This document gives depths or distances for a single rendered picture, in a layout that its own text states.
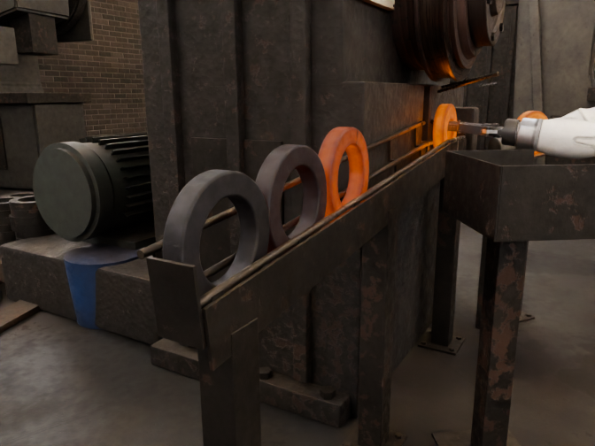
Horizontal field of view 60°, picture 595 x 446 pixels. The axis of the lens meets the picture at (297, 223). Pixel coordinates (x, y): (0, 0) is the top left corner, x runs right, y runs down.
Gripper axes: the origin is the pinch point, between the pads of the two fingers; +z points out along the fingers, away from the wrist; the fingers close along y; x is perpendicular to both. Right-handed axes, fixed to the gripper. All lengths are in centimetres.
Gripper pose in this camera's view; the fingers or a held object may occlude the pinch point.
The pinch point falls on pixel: (447, 125)
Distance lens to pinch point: 166.1
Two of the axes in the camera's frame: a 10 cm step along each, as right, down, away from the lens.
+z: -8.6, -2.0, 4.7
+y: 5.0, -2.1, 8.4
